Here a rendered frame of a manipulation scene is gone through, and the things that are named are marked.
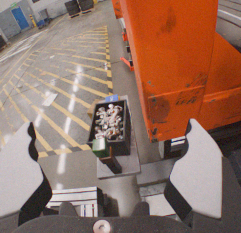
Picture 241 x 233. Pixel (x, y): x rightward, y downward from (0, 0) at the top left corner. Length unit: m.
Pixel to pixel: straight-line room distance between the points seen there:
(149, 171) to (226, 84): 0.63
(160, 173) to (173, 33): 0.75
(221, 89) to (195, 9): 0.25
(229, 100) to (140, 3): 0.36
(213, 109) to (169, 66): 0.22
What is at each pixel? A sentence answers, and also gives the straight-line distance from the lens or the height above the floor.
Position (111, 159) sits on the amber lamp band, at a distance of 0.42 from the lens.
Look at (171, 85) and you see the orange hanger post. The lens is 0.33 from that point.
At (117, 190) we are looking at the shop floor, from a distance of 1.02.
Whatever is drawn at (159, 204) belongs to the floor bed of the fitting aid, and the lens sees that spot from 0.90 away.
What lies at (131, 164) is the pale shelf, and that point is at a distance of 0.56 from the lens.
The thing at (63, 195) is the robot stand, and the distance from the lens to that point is 0.90.
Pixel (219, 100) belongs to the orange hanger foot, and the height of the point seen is 0.67.
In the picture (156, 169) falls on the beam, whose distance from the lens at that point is 0.89.
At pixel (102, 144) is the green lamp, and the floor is 0.66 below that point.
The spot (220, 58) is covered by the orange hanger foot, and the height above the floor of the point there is 0.79.
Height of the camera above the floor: 0.97
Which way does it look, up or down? 46 degrees down
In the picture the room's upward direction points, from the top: 19 degrees counter-clockwise
